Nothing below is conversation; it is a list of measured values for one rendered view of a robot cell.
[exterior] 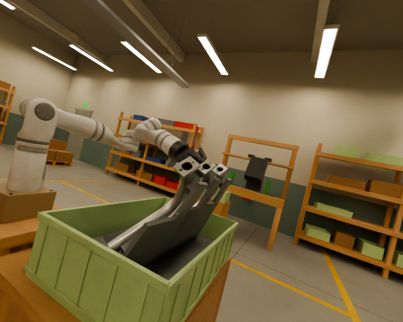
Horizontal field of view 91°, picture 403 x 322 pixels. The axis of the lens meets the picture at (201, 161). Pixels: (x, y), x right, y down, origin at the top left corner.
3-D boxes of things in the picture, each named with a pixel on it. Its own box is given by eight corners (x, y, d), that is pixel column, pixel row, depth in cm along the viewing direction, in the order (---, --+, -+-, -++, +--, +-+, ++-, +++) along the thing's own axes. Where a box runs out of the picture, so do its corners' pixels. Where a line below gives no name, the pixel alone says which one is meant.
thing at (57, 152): (55, 161, 675) (60, 140, 676) (71, 167, 651) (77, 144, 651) (13, 157, 561) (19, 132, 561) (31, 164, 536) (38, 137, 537)
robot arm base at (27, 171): (26, 184, 76) (35, 140, 76) (46, 190, 75) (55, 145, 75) (-2, 186, 67) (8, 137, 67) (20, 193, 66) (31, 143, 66)
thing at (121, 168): (176, 200, 541) (196, 122, 542) (103, 173, 671) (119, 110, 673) (185, 199, 590) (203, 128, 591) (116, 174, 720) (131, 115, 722)
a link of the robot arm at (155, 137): (154, 142, 70) (173, 131, 75) (130, 123, 77) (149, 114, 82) (157, 156, 75) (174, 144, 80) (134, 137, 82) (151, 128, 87)
